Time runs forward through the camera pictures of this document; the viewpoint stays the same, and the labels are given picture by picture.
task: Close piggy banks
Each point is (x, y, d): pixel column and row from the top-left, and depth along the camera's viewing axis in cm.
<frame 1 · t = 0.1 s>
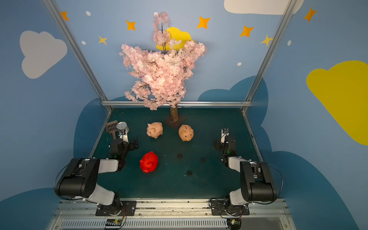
left hand: (129, 136, 94), fingers open
right hand: (224, 137, 95), fingers open
red piggy bank: (149, 162, 83), point 10 cm above the table
left pink piggy bank: (155, 129, 99), point 9 cm above the table
right pink piggy bank: (186, 132, 98), point 9 cm above the table
brown toy scoop: (111, 127, 110), on the table

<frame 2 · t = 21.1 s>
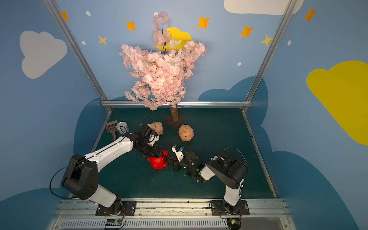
left hand: (158, 153, 87), fingers open
right hand: (169, 158, 86), fingers closed
red piggy bank: (160, 162, 84), point 9 cm above the table
the other named things where they were.

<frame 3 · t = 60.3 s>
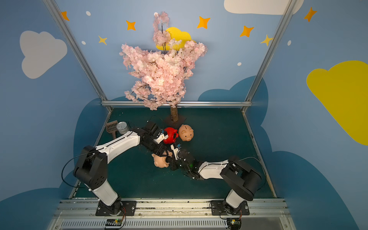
left hand: (163, 151, 88), fingers open
right hand: (169, 158, 86), fingers closed
red piggy bank: (172, 134, 97), point 9 cm above the table
left pink piggy bank: (161, 162, 85), point 8 cm above the table
the other named things where they were.

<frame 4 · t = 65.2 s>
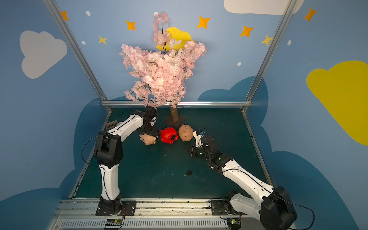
left hand: (149, 130, 98), fingers open
right hand: (188, 146, 80), fingers closed
left pink piggy bank: (147, 139, 97), point 7 cm above the table
the other named things where they were.

